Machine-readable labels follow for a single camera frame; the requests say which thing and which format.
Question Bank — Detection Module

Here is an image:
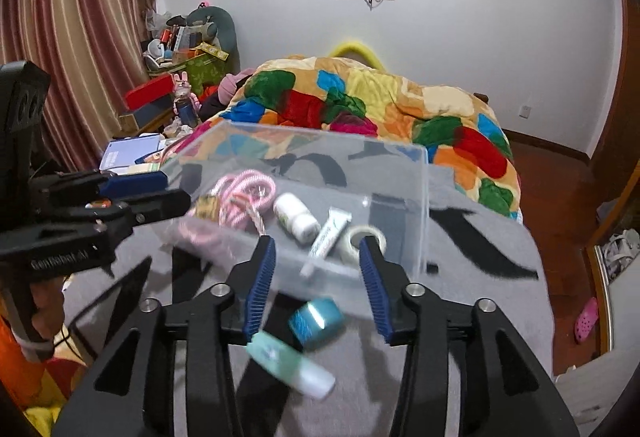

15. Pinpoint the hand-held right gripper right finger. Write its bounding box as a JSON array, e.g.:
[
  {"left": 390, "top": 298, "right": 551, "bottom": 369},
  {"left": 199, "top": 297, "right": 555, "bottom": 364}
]
[{"left": 358, "top": 235, "right": 581, "bottom": 437}]

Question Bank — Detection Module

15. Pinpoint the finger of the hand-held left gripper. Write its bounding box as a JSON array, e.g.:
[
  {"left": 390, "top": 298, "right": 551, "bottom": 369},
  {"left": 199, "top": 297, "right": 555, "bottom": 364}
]
[
  {"left": 52, "top": 169, "right": 169, "bottom": 204},
  {"left": 60, "top": 189, "right": 193, "bottom": 238}
]

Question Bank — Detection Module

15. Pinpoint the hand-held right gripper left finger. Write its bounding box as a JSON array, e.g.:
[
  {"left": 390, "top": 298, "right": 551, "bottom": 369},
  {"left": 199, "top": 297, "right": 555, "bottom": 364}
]
[{"left": 52, "top": 235, "right": 278, "bottom": 437}]

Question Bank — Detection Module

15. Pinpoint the teal tape roll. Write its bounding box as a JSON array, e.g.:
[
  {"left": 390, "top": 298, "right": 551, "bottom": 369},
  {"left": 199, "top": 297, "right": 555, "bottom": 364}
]
[{"left": 288, "top": 297, "right": 346, "bottom": 351}]

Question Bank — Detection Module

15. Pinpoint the green and white bottle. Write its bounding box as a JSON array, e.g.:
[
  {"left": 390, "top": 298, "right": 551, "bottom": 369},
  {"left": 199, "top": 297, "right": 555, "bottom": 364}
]
[{"left": 245, "top": 331, "right": 336, "bottom": 401}]

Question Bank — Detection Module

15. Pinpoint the clear plastic storage box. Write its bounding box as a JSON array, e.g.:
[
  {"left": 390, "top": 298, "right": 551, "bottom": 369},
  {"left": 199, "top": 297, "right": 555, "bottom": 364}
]
[{"left": 164, "top": 119, "right": 432, "bottom": 319}]

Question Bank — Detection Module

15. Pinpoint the person's left hand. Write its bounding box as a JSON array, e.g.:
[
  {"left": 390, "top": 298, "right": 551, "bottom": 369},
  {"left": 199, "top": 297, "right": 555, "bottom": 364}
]
[{"left": 30, "top": 281, "right": 67, "bottom": 344}]

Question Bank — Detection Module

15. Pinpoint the blue and white box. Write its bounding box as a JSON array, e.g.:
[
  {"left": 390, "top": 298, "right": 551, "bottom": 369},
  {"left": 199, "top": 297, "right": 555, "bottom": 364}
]
[{"left": 99, "top": 134, "right": 167, "bottom": 171}]

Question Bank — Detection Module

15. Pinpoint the small brass padlock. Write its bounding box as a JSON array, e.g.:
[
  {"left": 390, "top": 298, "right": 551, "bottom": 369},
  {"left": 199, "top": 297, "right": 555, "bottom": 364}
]
[{"left": 192, "top": 196, "right": 219, "bottom": 221}]

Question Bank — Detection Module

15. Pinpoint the white tape roll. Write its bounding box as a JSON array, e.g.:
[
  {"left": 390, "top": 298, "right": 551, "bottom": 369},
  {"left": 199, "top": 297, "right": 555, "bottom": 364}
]
[{"left": 342, "top": 225, "right": 388, "bottom": 266}]

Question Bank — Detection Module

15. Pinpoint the white ointment tube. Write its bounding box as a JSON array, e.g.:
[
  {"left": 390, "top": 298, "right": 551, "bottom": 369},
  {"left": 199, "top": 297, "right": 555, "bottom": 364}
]
[{"left": 299, "top": 208, "right": 354, "bottom": 278}]

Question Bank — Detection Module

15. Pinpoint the white pill bottle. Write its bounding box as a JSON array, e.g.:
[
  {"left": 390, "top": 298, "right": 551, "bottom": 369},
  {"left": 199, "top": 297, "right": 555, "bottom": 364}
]
[{"left": 272, "top": 193, "right": 321, "bottom": 243}]

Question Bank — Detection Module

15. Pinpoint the dark blue bottle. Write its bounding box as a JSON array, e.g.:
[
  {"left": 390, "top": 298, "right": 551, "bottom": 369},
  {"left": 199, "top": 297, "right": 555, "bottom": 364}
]
[{"left": 179, "top": 99, "right": 202, "bottom": 128}]

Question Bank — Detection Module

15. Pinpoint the red box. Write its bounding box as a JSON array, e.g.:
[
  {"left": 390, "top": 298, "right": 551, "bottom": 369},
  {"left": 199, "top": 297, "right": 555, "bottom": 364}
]
[{"left": 124, "top": 72, "right": 177, "bottom": 111}]

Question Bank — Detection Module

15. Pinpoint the pink bunny toy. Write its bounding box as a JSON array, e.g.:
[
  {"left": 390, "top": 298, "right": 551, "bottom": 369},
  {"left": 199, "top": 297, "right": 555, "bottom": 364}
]
[{"left": 171, "top": 71, "right": 202, "bottom": 115}]

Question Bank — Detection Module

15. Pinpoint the grey blanket with black pattern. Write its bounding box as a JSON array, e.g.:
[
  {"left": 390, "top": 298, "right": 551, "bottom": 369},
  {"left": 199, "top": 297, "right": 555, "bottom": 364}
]
[{"left": 60, "top": 127, "right": 555, "bottom": 437}]

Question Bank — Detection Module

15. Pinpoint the green cardboard box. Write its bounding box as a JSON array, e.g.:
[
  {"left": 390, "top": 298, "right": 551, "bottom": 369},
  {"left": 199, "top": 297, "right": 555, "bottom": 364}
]
[{"left": 184, "top": 43, "right": 232, "bottom": 90}]

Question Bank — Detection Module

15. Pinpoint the pink hat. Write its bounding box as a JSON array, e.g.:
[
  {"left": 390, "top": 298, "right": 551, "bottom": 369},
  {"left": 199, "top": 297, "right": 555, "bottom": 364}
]
[{"left": 219, "top": 69, "right": 257, "bottom": 102}]

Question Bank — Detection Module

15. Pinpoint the striped pink curtain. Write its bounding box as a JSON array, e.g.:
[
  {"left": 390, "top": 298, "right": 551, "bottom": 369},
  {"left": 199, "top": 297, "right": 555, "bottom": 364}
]
[{"left": 0, "top": 0, "right": 173, "bottom": 172}]

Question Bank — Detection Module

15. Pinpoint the grey plush toy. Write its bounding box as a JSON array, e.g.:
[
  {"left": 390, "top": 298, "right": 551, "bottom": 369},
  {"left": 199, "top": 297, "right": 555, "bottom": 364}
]
[{"left": 184, "top": 6, "right": 239, "bottom": 64}]

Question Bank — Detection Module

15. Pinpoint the colourful patchwork blanket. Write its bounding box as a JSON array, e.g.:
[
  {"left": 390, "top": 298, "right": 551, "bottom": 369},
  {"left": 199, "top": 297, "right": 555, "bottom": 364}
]
[{"left": 202, "top": 56, "right": 522, "bottom": 221}]

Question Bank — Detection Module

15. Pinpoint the pink slipper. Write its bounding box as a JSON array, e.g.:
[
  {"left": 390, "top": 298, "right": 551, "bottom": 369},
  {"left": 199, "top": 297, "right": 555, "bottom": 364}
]
[{"left": 574, "top": 297, "right": 600, "bottom": 344}]

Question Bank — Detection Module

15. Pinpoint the pink and white cord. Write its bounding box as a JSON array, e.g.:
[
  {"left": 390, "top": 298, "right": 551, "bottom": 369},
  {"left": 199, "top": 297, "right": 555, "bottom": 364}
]
[{"left": 210, "top": 169, "right": 279, "bottom": 236}]

